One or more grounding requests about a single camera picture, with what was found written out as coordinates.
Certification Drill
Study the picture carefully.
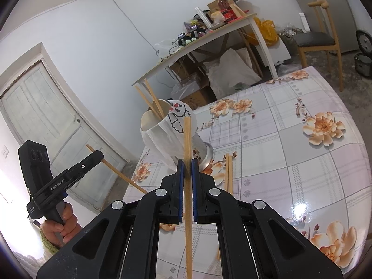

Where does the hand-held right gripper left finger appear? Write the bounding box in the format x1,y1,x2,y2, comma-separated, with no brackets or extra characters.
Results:
36,159,185,279

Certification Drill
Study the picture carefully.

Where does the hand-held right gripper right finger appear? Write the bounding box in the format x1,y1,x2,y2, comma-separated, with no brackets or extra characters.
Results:
191,159,344,279

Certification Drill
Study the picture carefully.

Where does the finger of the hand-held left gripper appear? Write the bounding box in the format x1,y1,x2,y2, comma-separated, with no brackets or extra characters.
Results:
65,150,104,182

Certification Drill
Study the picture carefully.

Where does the metal utensil holder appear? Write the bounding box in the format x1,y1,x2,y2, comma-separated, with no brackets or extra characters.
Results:
171,100,214,169

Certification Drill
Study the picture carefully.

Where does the person's left hand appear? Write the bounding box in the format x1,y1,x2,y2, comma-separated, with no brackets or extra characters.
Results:
41,202,82,250

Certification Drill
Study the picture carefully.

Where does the utensil holder with white bag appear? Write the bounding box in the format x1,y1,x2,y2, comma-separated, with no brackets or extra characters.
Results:
140,99,199,167

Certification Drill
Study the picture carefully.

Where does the white door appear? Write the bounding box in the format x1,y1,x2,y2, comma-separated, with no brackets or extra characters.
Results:
0,42,128,210

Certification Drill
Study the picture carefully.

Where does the printed cardboard box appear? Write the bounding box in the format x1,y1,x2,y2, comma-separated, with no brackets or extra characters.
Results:
171,81,217,109

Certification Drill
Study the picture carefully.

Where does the floral plastic tablecloth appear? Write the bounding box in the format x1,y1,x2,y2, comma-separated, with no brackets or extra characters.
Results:
122,66,372,279

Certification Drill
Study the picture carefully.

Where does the white woven sack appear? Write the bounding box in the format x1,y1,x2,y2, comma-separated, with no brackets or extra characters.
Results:
203,48,262,99

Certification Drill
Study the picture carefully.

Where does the white-legged wooden desk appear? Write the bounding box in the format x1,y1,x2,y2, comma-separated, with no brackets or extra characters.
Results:
131,13,278,94

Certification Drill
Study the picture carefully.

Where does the black charger set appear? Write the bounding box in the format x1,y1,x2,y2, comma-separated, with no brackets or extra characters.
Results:
177,29,204,46

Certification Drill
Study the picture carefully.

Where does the clear plastic roll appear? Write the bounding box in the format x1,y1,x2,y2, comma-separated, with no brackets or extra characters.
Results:
195,6,214,30

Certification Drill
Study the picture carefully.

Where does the yellow plastic bag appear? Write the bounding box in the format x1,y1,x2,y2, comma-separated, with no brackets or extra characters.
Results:
253,17,279,46

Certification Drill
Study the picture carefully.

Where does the red oil bottle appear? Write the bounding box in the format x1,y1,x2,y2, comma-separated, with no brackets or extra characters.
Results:
216,0,236,23

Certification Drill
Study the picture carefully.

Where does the small brown cardboard box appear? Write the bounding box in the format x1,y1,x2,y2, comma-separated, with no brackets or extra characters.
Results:
207,0,233,13

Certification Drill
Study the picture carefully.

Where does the wooden chair dark cushion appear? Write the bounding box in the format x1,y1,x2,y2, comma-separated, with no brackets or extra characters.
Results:
296,0,344,92

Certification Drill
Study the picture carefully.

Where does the small white upright panel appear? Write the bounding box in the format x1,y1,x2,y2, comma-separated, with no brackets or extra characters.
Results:
299,12,309,33

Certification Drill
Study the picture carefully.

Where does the black rice cooker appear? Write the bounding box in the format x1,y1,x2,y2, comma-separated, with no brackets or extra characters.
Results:
354,29,372,79

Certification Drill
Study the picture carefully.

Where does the silver refrigerator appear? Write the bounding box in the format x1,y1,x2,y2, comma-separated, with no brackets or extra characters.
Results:
302,0,364,54

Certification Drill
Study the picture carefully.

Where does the thin wall cable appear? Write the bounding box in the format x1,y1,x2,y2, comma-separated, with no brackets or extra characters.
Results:
107,0,159,57

